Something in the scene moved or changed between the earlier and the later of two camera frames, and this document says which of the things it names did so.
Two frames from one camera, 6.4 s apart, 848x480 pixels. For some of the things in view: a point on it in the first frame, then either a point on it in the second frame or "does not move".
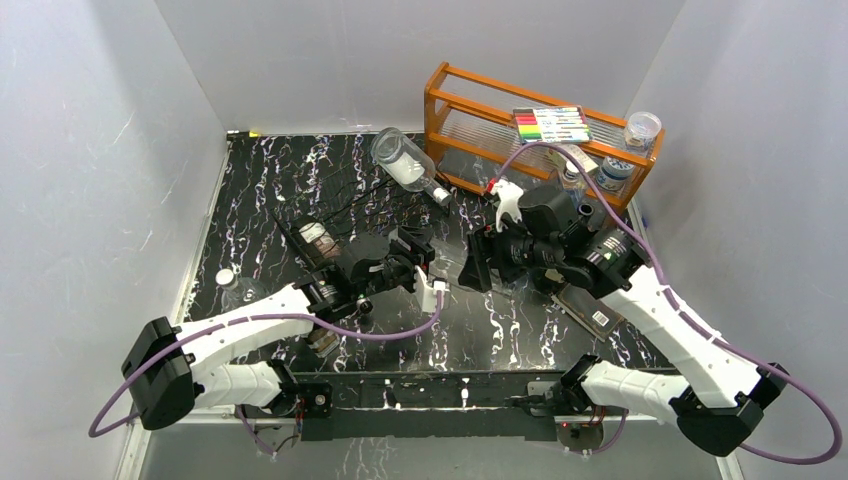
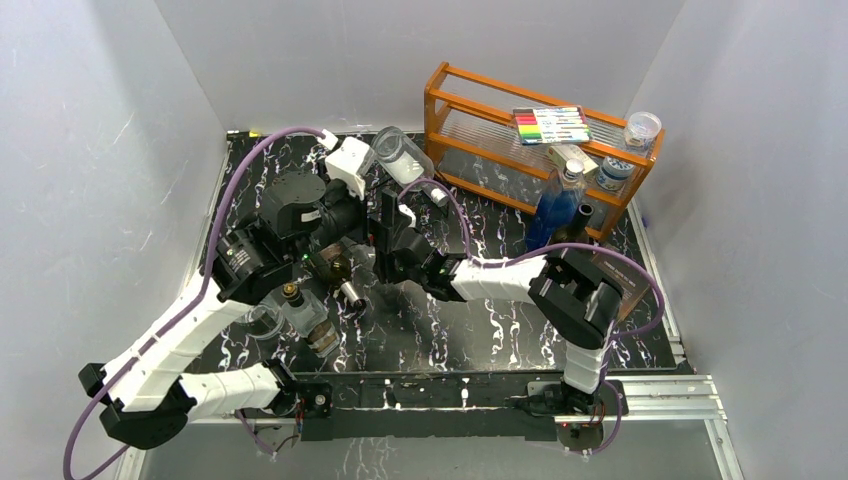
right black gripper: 479,245 to 384,270
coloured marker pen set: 559,124 does not move
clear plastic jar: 641,132 does not move
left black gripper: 418,243 to 381,231
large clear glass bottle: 409,165 does not move
